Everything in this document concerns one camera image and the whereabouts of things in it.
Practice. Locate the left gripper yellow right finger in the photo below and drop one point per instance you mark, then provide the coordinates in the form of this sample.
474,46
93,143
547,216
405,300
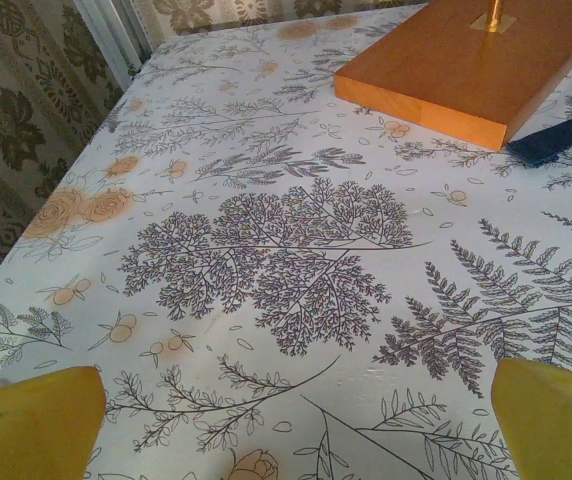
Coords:
556,425

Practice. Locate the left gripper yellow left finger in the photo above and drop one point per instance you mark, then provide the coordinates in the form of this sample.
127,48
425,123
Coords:
31,425

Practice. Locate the navy blue backpack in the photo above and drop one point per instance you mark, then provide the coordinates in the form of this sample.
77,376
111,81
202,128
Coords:
556,137

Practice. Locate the orange wooden stand base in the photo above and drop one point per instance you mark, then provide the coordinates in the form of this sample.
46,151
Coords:
456,65

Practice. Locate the left aluminium corner post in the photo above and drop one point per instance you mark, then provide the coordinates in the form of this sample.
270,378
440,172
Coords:
111,35

